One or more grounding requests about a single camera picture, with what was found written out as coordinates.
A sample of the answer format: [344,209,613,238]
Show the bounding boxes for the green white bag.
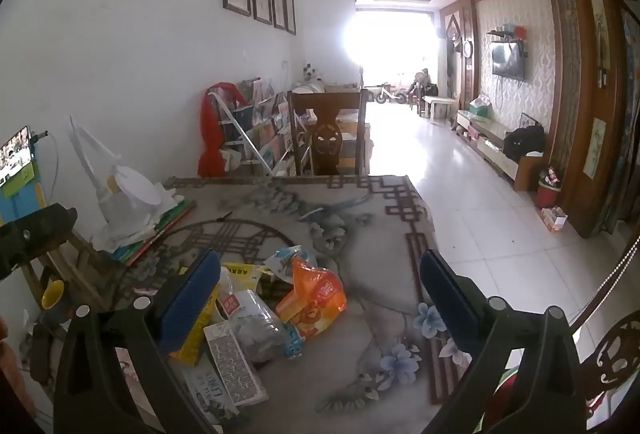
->
[469,94,493,119]

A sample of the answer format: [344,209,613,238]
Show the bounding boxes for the yellow packet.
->
[169,263,273,364]

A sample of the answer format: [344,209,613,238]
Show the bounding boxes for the carved wooden chair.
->
[500,234,640,434]

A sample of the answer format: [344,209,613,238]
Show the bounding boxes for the white bench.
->
[422,96,458,122]

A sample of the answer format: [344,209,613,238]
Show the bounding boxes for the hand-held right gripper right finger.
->
[419,250,583,434]

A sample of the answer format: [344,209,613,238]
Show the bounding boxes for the white printed carton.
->
[204,320,268,407]

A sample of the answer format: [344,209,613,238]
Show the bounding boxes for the printed tablecloth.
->
[90,174,481,434]

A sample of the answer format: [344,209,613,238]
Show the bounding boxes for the wooden stand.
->
[20,234,126,315]

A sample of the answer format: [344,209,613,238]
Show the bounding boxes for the grey foil packet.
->
[220,289,306,362]

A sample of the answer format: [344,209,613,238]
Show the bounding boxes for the blue white wrapper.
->
[264,245,318,285]

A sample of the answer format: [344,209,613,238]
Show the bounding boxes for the stack of books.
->
[107,201,198,265]

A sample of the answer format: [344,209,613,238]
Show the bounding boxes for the small cardboard box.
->
[541,206,569,232]

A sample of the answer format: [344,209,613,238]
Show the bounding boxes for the television cabinet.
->
[456,108,546,192]

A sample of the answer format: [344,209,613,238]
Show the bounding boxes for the wall television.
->
[491,41,525,81]

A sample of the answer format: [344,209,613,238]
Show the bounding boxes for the wall shelf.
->
[486,24,528,42]

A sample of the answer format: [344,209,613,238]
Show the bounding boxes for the yellow cup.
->
[41,280,66,309]

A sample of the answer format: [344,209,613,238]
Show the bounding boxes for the orange snack bag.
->
[276,256,347,340]

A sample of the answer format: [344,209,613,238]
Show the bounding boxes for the colourful phone holder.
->
[0,159,46,225]

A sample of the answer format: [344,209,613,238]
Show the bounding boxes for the tall wall scroll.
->
[589,0,608,87]

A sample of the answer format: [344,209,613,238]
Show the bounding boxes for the white balance bike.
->
[375,84,408,105]

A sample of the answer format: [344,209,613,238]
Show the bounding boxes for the red bag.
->
[197,84,246,177]

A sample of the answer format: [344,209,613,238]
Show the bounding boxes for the small red bucket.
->
[537,166,563,209]

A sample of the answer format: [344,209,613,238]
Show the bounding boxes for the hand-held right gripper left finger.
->
[52,249,236,434]

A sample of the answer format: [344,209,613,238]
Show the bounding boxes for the black bag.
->
[502,125,546,162]

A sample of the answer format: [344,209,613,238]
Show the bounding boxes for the white book rack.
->
[207,78,301,177]

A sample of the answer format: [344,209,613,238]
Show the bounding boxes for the white spring cord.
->
[585,239,640,315]

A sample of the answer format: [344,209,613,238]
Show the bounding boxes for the short wall scroll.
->
[582,116,607,179]

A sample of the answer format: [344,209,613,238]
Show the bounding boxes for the phone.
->
[0,126,36,187]

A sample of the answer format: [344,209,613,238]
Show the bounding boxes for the white printed packet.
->
[182,366,241,425]

